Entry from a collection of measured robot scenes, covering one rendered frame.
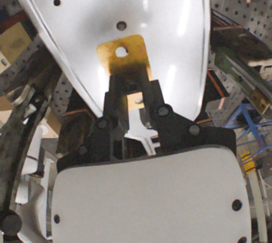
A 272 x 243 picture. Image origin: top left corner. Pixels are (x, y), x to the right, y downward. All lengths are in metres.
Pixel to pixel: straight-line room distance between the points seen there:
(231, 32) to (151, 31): 0.17
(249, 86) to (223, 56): 0.06
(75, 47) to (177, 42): 0.13
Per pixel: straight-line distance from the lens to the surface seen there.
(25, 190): 0.74
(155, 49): 0.20
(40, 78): 0.22
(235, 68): 0.23
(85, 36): 0.19
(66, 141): 0.34
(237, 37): 0.29
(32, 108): 0.20
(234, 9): 0.62
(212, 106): 0.36
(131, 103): 0.15
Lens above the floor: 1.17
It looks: 38 degrees down
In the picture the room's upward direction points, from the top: 174 degrees clockwise
